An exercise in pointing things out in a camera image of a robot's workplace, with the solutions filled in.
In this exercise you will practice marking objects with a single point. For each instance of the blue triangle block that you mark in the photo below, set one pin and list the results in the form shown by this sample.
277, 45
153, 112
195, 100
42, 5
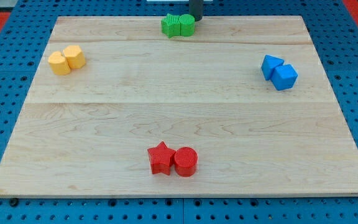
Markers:
269, 64

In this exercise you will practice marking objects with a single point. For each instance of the green cylinder block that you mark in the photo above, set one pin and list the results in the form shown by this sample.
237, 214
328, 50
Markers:
187, 25

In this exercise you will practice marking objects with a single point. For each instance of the wooden board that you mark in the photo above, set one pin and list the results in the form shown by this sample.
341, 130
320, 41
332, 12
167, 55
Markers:
86, 134

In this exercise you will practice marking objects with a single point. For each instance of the red cylinder block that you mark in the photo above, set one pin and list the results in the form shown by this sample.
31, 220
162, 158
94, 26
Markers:
185, 160

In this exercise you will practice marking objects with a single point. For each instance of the yellow heart block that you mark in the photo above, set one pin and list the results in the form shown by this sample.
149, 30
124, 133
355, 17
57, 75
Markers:
58, 63

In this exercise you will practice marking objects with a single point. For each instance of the yellow hexagon block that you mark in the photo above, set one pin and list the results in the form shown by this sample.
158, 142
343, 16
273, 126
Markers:
74, 56

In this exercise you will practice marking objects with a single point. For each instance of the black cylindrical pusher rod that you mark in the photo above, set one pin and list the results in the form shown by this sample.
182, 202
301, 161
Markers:
196, 9

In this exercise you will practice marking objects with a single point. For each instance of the blue cube block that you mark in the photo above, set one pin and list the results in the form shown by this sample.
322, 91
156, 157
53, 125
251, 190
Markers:
284, 77

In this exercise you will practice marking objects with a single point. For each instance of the red star block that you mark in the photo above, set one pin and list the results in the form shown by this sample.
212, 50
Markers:
161, 158

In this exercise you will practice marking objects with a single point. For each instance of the green star block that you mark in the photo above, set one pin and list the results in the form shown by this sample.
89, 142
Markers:
171, 25

